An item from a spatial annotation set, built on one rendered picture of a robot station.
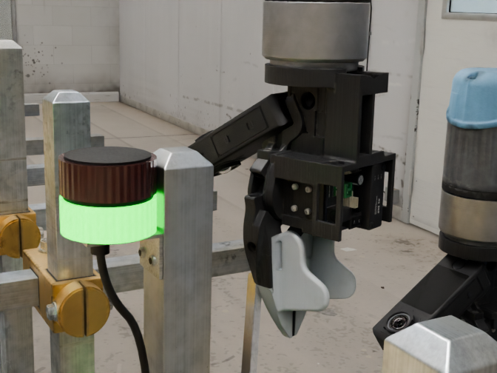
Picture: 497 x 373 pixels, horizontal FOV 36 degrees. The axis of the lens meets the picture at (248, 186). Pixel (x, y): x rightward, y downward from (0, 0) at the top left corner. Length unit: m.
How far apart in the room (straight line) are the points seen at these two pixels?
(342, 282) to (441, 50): 3.76
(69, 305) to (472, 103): 0.40
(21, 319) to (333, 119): 0.61
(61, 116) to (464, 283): 0.39
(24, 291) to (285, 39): 0.40
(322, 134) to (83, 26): 8.92
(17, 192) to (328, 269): 0.49
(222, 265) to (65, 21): 8.58
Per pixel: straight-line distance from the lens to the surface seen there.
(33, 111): 2.05
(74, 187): 0.46
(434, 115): 4.35
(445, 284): 0.72
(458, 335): 0.30
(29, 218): 0.98
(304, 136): 0.55
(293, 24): 0.52
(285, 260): 0.57
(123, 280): 0.82
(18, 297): 0.79
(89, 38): 9.46
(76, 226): 0.47
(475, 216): 0.70
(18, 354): 1.05
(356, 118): 0.52
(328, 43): 0.52
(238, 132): 0.58
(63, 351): 0.78
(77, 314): 0.74
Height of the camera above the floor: 1.23
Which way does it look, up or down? 13 degrees down
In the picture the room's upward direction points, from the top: 2 degrees clockwise
